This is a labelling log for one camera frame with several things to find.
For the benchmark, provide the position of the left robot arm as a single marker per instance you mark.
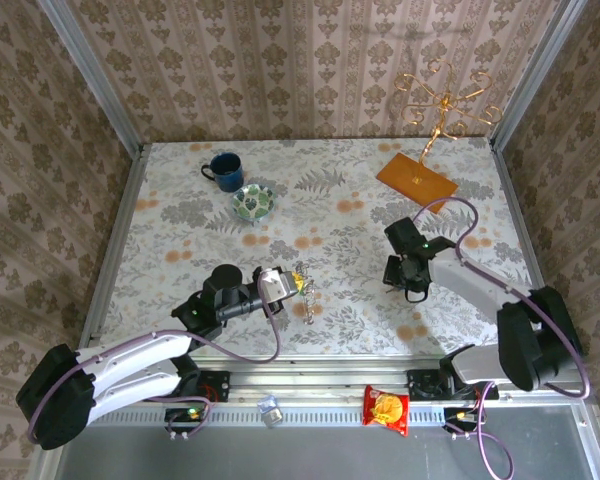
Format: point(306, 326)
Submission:
point(140, 350)

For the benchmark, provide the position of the golden stand on wooden base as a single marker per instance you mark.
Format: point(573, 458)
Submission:
point(420, 182)

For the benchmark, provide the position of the aluminium frame post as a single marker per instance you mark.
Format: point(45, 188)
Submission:
point(95, 85)
point(535, 80)

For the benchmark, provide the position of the grey metal panel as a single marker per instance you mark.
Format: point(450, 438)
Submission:
point(305, 452)

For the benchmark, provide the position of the red snack packet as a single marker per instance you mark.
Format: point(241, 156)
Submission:
point(386, 407)

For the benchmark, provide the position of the small black connector board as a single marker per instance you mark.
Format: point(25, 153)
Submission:
point(455, 415)
point(180, 415)

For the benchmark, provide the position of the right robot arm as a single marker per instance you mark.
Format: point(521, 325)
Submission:
point(460, 275)

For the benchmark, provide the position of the green leaf pattern bowl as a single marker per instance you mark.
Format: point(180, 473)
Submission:
point(253, 201)

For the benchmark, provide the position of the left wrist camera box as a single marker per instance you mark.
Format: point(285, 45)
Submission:
point(276, 285)

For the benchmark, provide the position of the dark blue mug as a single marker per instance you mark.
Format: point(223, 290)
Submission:
point(228, 175)

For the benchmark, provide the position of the aluminium side rail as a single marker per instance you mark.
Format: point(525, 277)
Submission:
point(125, 225)
point(517, 210)

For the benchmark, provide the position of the small clear blue packet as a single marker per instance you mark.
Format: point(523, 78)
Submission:
point(270, 412)

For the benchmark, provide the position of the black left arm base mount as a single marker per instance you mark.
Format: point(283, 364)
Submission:
point(220, 385)

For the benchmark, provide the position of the aluminium cross rail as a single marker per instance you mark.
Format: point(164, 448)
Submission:
point(305, 380)

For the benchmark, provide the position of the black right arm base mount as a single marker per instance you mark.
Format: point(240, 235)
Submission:
point(420, 385)

